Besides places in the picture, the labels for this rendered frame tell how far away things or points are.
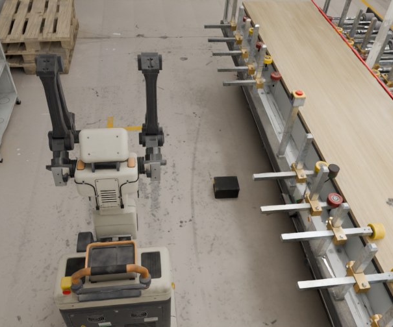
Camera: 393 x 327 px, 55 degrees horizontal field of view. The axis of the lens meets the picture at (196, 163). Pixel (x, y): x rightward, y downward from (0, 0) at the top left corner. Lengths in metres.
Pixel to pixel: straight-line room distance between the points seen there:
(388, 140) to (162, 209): 1.74
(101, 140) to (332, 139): 1.53
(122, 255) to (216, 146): 2.07
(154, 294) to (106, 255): 0.29
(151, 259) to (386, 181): 1.43
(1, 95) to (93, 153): 2.75
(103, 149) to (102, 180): 0.14
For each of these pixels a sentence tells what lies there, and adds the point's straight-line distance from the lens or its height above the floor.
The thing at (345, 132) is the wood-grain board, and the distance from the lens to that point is 2.70.
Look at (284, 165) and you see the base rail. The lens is 2.61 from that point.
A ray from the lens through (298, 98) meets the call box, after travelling 2.32.
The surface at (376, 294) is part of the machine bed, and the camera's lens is 2.22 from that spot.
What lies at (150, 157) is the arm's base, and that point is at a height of 1.23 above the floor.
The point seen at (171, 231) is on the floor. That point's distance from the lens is 3.01.
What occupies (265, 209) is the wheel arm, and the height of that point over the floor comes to 0.86.
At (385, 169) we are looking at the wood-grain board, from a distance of 2.55.
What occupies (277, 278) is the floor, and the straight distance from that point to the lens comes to 2.90.
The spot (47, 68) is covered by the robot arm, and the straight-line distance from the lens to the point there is 1.73.
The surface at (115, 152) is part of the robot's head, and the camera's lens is 1.69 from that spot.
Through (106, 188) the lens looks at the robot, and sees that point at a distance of 1.77.
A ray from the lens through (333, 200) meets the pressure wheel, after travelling 2.21.
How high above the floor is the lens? 2.48
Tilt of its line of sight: 45 degrees down
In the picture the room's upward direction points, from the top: 5 degrees clockwise
